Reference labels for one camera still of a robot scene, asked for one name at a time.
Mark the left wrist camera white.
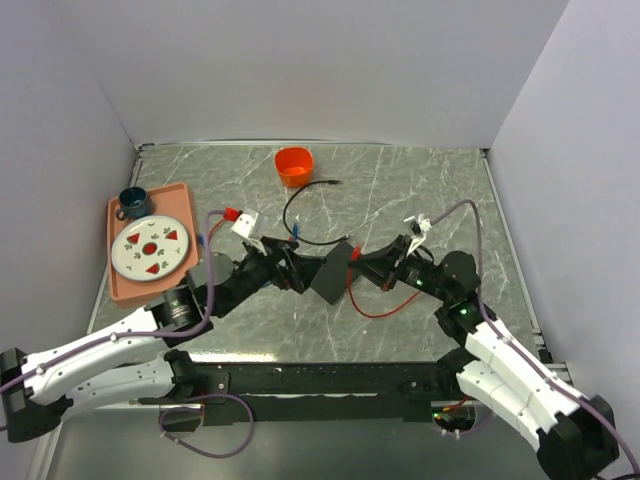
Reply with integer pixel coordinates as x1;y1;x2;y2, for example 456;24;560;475
231;209;261;239

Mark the aluminium frame rail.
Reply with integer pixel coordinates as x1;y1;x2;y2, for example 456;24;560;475
48;299;574;411

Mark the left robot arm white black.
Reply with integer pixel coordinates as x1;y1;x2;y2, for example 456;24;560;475
1;237;326;443

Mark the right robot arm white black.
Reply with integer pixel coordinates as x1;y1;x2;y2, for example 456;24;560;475
349;236;620;479

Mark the black cable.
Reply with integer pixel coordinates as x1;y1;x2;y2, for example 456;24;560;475
282;178;352;246

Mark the orange plastic cup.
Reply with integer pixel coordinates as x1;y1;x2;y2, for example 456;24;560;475
274;146;314;188

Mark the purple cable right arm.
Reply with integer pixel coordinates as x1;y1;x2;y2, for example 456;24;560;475
429;199;640;476

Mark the pink plastic tray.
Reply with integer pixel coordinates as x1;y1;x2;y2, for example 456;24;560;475
106;182;200;308

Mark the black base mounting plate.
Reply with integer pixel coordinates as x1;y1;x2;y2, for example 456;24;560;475
140;361;464;426

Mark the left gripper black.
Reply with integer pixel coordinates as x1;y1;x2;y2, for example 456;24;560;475
215;235;327;317

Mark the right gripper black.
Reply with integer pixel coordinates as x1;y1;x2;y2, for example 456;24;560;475
349;234;453;302

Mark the dark blue mug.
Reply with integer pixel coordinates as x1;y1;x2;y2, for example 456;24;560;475
115;186;152;221

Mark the black network switch box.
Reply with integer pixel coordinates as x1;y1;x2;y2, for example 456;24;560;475
311;241;354;305

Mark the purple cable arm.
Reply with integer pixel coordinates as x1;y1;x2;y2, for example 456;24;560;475
0;209;254;458
429;199;640;476

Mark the white plate watermelon pattern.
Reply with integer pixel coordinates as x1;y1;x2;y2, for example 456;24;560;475
110;215;191;282

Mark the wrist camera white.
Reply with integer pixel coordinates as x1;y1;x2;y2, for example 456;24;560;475
403;214;431;247
231;209;261;239

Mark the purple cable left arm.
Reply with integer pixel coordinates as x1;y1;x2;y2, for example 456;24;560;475
0;209;254;458

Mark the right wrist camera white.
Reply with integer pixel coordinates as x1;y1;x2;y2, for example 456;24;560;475
403;214;431;247

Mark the blue ethernet cable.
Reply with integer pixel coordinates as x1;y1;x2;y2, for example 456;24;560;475
197;223;301;251

